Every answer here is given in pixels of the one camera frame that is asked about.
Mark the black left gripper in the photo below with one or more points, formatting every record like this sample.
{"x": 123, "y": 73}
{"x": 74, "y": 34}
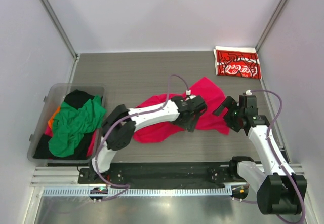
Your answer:
{"x": 190, "y": 124}

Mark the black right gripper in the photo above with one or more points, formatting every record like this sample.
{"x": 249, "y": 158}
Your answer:
{"x": 229, "y": 103}

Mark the pink t shirt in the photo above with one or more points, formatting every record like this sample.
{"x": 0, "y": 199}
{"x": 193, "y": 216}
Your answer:
{"x": 213, "y": 97}

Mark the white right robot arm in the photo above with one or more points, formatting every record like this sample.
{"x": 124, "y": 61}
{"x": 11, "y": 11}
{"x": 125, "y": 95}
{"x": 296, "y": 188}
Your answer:
{"x": 279, "y": 190}

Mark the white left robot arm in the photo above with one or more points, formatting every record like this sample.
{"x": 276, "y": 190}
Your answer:
{"x": 120, "y": 126}

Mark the folded red coca-cola t shirt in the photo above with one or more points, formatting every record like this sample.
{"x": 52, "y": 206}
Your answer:
{"x": 240, "y": 62}

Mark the green t shirt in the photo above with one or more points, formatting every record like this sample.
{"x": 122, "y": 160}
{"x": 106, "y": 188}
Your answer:
{"x": 70, "y": 125}

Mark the clear plastic bin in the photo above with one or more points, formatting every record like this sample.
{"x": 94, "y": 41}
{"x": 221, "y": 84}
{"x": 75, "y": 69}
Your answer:
{"x": 54, "y": 98}

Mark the orange t shirt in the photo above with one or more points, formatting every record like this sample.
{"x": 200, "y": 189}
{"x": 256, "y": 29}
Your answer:
{"x": 51, "y": 119}

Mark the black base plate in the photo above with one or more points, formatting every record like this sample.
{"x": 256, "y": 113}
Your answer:
{"x": 174, "y": 175}

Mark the slotted cable duct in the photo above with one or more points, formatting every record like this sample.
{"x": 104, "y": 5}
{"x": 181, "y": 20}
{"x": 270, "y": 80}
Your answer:
{"x": 91, "y": 191}

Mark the left corner aluminium post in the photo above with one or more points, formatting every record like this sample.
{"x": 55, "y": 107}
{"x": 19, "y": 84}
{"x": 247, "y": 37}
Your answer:
{"x": 58, "y": 26}

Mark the corner aluminium post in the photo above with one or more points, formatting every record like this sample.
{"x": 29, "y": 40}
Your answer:
{"x": 58, "y": 26}
{"x": 270, "y": 24}

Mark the right corner aluminium post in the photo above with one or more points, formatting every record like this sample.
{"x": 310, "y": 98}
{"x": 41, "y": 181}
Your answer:
{"x": 270, "y": 24}

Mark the aluminium frame rail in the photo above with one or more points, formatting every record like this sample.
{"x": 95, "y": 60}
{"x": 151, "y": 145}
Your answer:
{"x": 54, "y": 176}

